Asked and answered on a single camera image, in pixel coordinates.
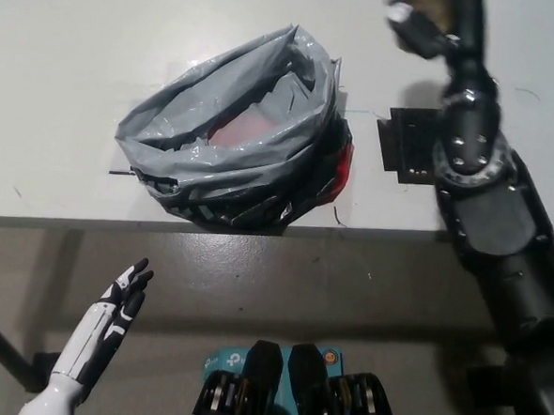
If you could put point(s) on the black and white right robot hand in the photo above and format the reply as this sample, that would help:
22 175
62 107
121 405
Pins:
471 31

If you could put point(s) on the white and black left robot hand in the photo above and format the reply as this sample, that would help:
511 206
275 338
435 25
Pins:
105 321

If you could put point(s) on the beige protein shake bottle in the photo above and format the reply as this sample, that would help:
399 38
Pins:
442 8

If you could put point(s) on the grey plastic bag bin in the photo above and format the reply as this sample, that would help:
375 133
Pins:
255 178

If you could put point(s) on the black table leg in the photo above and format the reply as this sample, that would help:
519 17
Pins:
1 338

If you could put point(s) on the black tape square marker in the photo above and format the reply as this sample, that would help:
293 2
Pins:
410 145

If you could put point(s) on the thin black tape strip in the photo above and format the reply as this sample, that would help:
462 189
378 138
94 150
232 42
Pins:
121 173

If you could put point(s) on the black and teal robot torso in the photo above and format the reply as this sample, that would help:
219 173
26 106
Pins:
303 392

